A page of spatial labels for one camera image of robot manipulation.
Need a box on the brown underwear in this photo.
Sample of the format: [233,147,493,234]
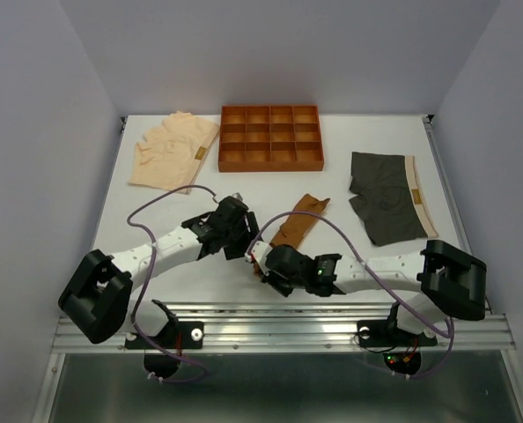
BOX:
[250,192,332,279]

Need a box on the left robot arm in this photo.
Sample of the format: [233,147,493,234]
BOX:
[58,197,259,347]

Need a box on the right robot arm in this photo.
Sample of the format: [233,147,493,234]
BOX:
[251,241,487,346]

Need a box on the peach underwear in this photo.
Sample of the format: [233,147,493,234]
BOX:
[129,112,220,194]

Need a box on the dark grey underwear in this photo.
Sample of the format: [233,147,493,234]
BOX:
[350,152,438,247]

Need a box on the orange compartment tray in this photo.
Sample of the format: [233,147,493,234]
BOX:
[217,105,324,173]

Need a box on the aluminium front rail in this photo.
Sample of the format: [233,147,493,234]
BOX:
[51,302,516,354]

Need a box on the aluminium rail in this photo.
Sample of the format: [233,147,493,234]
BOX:
[423,114,491,309]
[51,302,516,354]

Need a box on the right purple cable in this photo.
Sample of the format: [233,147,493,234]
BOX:
[255,211,456,381]

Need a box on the purple cable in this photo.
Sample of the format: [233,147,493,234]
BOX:
[127,185,221,383]
[255,211,456,381]

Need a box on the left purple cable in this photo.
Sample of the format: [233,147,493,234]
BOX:
[127,185,221,383]

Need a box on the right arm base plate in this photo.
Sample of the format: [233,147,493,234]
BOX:
[355,320,438,349]

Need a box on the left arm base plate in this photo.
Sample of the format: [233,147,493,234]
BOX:
[151,321,204,350]

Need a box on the aluminium right side rail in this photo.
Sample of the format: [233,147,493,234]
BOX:
[423,114,491,309]

